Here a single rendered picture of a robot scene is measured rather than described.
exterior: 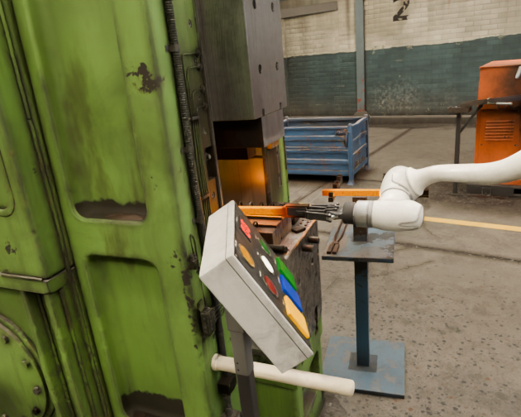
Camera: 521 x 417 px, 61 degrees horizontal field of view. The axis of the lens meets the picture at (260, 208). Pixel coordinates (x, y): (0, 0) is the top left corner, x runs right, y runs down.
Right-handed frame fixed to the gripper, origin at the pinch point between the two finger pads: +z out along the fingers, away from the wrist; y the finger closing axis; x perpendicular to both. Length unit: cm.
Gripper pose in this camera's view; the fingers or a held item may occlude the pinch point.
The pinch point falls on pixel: (297, 210)
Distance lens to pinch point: 156.2
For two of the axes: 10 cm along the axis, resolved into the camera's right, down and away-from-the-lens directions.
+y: 3.7, -3.4, 8.7
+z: -9.2, -0.4, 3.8
